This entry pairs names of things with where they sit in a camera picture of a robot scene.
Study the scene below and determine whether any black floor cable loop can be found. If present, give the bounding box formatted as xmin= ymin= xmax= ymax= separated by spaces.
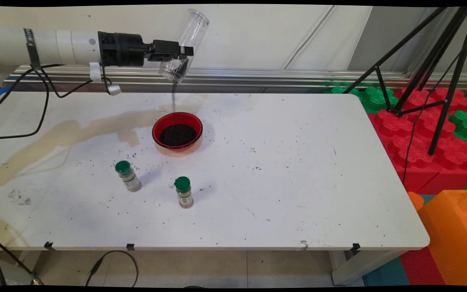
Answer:
xmin=85 ymin=250 xmax=139 ymax=288

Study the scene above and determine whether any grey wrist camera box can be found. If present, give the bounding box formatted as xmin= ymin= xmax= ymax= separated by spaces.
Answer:
xmin=88 ymin=61 xmax=123 ymax=97

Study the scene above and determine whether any aluminium rail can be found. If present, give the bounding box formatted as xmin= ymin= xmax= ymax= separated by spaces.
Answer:
xmin=2 ymin=65 xmax=467 ymax=94

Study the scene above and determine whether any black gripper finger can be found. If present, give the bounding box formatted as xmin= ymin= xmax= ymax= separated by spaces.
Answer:
xmin=148 ymin=39 xmax=195 ymax=58

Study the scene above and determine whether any red bowl with black grains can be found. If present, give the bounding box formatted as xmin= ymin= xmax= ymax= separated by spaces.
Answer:
xmin=152 ymin=112 xmax=204 ymax=157

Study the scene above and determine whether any black tripod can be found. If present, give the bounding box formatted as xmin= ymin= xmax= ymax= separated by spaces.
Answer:
xmin=341 ymin=6 xmax=467 ymax=157

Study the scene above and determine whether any clear plastic jar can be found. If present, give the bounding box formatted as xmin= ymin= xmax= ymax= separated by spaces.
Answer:
xmin=157 ymin=9 xmax=210 ymax=85

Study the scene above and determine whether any large orange foam block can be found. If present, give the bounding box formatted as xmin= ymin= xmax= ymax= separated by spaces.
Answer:
xmin=418 ymin=188 xmax=467 ymax=287

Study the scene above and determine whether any black cable with metal connector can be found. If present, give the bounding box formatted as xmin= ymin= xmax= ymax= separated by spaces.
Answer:
xmin=0 ymin=232 xmax=44 ymax=287

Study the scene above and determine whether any green capped spice bottle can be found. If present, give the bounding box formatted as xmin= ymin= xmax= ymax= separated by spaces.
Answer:
xmin=174 ymin=176 xmax=195 ymax=209
xmin=115 ymin=161 xmax=142 ymax=192

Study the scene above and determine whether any black arm strap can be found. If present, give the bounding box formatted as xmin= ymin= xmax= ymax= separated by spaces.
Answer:
xmin=22 ymin=27 xmax=43 ymax=70

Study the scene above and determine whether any white table leg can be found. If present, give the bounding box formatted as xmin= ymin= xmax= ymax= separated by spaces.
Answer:
xmin=0 ymin=251 xmax=43 ymax=286
xmin=330 ymin=248 xmax=409 ymax=287

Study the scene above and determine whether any teal floor mat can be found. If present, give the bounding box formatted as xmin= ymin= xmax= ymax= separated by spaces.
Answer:
xmin=362 ymin=256 xmax=411 ymax=287

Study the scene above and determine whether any red floor mat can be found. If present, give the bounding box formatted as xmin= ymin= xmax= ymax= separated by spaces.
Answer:
xmin=399 ymin=247 xmax=447 ymax=287

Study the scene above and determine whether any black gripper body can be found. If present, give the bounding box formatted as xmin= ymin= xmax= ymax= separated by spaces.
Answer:
xmin=97 ymin=31 xmax=155 ymax=68

